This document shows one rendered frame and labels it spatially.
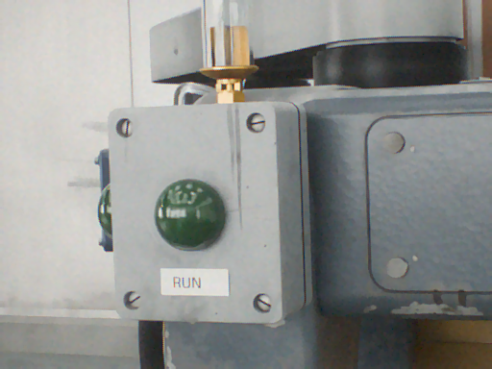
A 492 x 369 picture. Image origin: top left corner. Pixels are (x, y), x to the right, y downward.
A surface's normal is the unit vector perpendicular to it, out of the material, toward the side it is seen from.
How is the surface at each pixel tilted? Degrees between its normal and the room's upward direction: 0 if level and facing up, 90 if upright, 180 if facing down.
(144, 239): 90
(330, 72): 90
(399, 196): 90
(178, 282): 90
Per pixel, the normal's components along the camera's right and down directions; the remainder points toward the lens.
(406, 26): 0.12, 0.05
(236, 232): -0.33, 0.06
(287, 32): -0.94, 0.05
